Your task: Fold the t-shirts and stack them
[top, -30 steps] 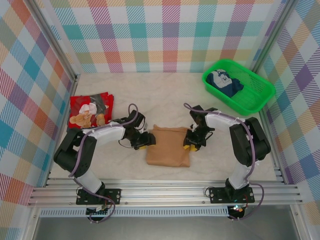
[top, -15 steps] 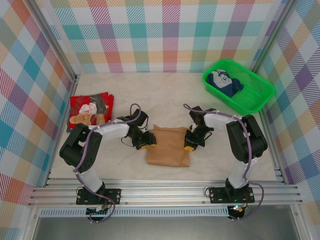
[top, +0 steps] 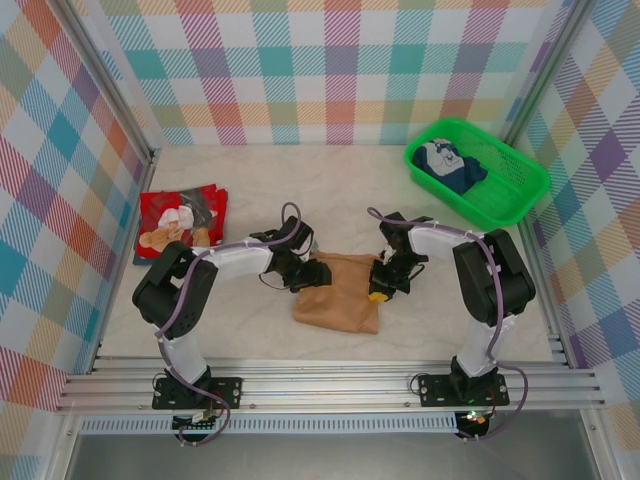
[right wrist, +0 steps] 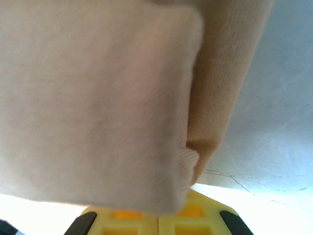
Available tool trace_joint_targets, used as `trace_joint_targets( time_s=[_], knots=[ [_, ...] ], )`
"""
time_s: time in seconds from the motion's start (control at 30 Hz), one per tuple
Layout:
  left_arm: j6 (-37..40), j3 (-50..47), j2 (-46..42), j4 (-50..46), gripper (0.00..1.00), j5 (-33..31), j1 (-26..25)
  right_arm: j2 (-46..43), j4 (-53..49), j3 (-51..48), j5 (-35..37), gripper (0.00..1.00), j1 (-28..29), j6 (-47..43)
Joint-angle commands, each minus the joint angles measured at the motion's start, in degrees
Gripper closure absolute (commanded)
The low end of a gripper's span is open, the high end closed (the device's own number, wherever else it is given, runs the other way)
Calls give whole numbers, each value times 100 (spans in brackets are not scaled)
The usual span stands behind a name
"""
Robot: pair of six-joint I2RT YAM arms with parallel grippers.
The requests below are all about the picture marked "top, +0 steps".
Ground grey metal shelf panel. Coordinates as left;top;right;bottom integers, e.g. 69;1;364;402
63;431;602;480

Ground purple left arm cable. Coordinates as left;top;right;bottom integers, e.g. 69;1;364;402
155;201;315;448

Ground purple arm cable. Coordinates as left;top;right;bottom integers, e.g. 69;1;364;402
367;205;532;444
155;201;315;448

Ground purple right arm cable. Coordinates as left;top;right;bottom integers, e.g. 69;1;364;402
367;205;532;444

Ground aluminium frame post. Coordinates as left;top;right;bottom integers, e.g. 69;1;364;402
501;0;597;147
57;0;157;167

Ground tan trousers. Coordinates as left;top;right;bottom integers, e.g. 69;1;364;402
292;251;384;336

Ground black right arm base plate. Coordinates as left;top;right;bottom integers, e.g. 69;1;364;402
416;371;512;409

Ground red printed t-shirt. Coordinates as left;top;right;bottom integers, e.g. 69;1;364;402
132;183;230;267

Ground aluminium mounting rail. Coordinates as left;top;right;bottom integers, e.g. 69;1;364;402
53;356;609;417

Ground slotted grey cable duct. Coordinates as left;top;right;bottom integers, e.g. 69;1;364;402
79;416;459;436

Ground green plastic basket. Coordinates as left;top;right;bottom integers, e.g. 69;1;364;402
402;117;552;232

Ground navy and white t-shirt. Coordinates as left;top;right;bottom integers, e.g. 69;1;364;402
411;137;489;197

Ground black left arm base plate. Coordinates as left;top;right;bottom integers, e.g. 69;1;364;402
151;376;244;413

